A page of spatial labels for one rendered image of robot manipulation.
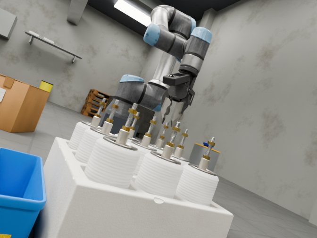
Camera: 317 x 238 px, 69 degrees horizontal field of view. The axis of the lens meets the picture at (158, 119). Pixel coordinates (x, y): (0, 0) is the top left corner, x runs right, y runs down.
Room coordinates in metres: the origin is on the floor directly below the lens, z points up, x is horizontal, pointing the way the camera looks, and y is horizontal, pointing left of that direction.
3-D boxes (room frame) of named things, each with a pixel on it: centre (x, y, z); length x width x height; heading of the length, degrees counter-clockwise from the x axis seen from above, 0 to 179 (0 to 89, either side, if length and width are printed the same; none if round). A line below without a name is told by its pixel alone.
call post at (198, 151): (0.85, -0.20, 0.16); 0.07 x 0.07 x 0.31; 29
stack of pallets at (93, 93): (7.94, 1.90, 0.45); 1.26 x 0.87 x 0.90; 116
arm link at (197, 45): (0.82, -0.04, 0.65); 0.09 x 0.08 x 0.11; 15
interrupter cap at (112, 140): (0.48, 0.06, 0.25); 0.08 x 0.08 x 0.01
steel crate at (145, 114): (6.26, 0.82, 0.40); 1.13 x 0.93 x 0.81; 116
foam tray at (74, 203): (0.64, 0.01, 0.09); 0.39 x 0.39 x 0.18; 29
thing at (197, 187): (0.59, -0.15, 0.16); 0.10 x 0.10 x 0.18
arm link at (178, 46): (0.91, 0.00, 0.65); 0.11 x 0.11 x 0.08; 15
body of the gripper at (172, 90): (0.82, -0.04, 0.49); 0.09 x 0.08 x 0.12; 154
